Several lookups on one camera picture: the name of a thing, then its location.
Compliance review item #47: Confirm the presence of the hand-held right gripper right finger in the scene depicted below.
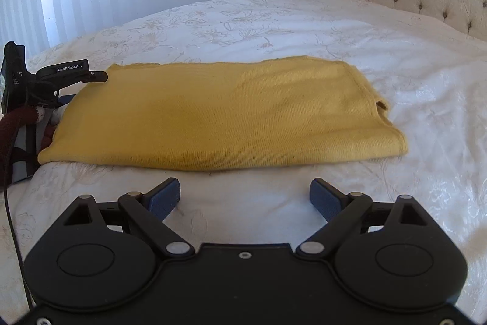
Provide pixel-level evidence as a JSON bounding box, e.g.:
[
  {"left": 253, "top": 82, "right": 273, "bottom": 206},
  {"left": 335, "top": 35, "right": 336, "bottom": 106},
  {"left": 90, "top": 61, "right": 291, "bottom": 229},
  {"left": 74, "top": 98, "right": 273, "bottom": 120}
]
[{"left": 297, "top": 178, "right": 430, "bottom": 259}]

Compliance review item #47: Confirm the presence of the white embroidered bedspread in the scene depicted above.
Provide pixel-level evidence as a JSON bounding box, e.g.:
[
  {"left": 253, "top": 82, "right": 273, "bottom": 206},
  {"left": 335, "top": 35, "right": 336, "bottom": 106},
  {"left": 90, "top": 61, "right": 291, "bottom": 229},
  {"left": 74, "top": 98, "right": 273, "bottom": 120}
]
[{"left": 8, "top": 0, "right": 487, "bottom": 310}]

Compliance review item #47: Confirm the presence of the black cable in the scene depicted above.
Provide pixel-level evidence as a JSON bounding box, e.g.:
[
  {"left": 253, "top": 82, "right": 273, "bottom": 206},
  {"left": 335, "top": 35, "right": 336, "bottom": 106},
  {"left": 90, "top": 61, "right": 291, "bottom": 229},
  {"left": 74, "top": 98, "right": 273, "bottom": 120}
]
[{"left": 3, "top": 187, "right": 36, "bottom": 312}]

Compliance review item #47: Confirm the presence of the person's left forearm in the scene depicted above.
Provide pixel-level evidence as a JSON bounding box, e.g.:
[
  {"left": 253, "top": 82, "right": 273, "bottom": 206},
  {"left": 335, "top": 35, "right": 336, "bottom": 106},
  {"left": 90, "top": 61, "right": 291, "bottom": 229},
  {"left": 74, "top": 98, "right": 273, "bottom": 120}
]
[{"left": 0, "top": 107, "right": 39, "bottom": 189}]

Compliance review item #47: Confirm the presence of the yellow knit sweater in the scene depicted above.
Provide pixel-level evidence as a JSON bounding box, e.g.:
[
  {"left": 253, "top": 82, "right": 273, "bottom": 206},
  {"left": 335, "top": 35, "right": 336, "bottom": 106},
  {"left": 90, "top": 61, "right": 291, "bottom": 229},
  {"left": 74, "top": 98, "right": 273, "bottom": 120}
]
[{"left": 37, "top": 55, "right": 410, "bottom": 172}]

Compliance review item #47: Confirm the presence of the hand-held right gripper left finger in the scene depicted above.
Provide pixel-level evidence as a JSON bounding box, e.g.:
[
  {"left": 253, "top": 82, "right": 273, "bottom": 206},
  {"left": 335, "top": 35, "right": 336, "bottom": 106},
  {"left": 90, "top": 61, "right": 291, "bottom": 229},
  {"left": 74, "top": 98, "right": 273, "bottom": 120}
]
[{"left": 63, "top": 177, "right": 194, "bottom": 259}]

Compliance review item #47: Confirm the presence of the dark striped cloth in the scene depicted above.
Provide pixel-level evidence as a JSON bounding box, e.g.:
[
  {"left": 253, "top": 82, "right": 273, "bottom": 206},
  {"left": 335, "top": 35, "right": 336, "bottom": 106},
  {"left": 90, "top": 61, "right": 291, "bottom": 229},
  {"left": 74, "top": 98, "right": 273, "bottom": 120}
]
[{"left": 11, "top": 121, "right": 52, "bottom": 184}]

